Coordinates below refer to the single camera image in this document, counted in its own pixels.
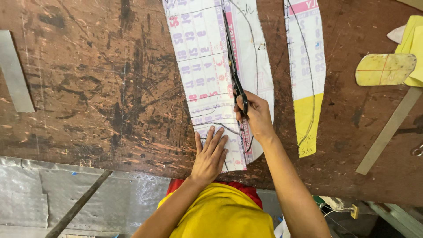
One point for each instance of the yellow cardboard sole template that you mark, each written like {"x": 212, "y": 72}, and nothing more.
{"x": 385, "y": 69}

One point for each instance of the silver embossed foil sheet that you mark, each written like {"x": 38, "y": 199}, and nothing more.
{"x": 99, "y": 198}

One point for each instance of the grey metal frame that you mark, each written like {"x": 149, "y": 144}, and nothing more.
{"x": 396, "y": 216}

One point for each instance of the wide calendar paper pattern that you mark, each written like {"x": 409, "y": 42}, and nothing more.
{"x": 201, "y": 66}

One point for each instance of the short metal ruler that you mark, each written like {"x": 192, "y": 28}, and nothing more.
{"x": 15, "y": 72}

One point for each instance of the narrow calendar pattern yellow end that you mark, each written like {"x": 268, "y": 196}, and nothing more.
{"x": 305, "y": 66}

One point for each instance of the yellow paper sheet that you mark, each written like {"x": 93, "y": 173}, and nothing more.
{"x": 414, "y": 39}

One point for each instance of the black scissors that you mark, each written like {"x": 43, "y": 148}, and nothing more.
{"x": 233, "y": 66}

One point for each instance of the person's left hand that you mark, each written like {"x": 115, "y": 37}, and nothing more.
{"x": 208, "y": 163}

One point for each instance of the rusty metal rod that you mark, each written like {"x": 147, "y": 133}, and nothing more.
{"x": 77, "y": 205}

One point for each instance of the person's yellow shirt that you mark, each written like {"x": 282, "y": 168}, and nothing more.
{"x": 221, "y": 215}

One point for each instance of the long metal ruler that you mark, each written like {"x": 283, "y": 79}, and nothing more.
{"x": 388, "y": 132}

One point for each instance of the pale cardboard scrap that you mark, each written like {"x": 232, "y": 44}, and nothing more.
{"x": 397, "y": 34}

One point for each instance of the person's right hand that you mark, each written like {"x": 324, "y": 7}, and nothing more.
{"x": 259, "y": 115}

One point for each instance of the red cloth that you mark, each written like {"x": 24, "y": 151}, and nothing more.
{"x": 246, "y": 191}

